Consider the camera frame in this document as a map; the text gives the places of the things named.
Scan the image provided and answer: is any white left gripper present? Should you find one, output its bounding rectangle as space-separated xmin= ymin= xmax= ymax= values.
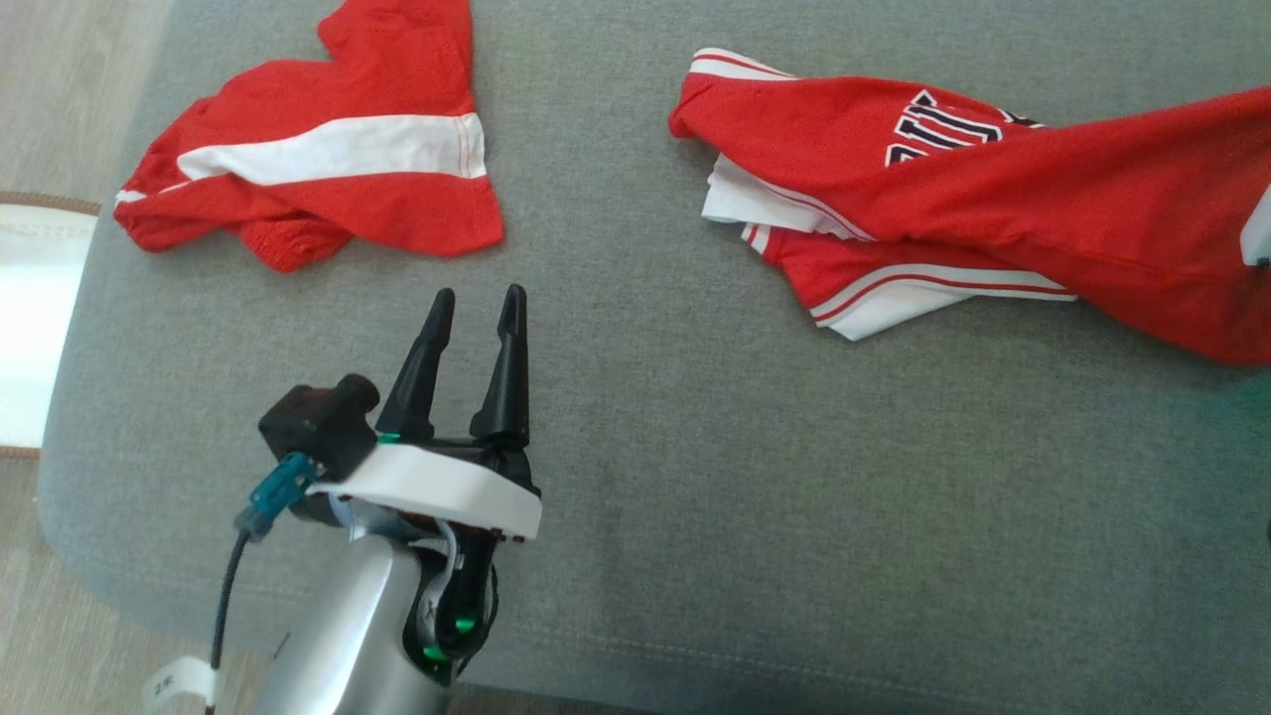
xmin=306 ymin=284 xmax=543 ymax=542

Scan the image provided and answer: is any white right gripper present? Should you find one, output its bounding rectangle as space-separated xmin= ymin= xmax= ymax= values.
xmin=1241 ymin=184 xmax=1271 ymax=269

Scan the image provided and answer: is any red jersey white trim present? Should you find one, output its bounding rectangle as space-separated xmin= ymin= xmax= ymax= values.
xmin=667 ymin=48 xmax=1271 ymax=368

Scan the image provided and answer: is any red shorts white stripe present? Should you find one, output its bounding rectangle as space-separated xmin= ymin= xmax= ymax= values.
xmin=112 ymin=0 xmax=504 ymax=274

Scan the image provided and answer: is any grey sofa seat cushion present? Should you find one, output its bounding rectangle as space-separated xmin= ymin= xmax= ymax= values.
xmin=38 ymin=0 xmax=1271 ymax=715

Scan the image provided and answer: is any white brown-edged basket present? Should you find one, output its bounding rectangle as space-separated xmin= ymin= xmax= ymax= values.
xmin=0 ymin=192 xmax=102 ymax=460

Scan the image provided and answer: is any teal left camera connector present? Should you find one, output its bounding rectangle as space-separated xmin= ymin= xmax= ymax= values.
xmin=234 ymin=452 xmax=319 ymax=542

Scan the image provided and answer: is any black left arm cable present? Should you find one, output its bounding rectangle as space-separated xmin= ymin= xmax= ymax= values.
xmin=209 ymin=531 xmax=249 ymax=715

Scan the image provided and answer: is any white cable label tag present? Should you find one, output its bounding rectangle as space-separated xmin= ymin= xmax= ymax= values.
xmin=144 ymin=655 xmax=217 ymax=715

